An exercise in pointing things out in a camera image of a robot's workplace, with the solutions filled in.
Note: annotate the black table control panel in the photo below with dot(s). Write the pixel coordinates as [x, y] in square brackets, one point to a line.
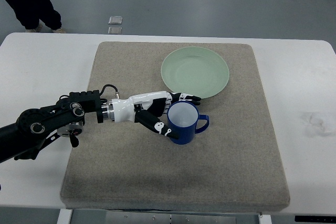
[316, 219]

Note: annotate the metal floor plate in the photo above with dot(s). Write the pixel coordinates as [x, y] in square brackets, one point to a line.
[115, 20]
[115, 30]

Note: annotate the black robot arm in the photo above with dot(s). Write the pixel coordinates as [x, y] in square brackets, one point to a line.
[34, 129]

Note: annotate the light green plate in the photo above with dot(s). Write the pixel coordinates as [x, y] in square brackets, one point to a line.
[195, 70]

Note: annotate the beige felt mat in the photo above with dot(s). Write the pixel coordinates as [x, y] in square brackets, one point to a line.
[233, 166]

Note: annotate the metal table frame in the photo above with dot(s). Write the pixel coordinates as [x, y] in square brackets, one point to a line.
[174, 217]

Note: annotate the person in black trousers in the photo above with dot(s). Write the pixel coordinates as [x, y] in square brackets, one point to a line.
[30, 13]

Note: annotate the lower metal floor plate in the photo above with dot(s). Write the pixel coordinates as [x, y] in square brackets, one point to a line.
[115, 30]

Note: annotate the upper metal floor plate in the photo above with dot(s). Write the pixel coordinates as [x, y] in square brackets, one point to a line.
[115, 20]

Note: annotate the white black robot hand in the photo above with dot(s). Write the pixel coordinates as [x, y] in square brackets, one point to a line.
[147, 109]

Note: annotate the blue mug white inside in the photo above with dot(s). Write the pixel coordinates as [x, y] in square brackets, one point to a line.
[185, 120]

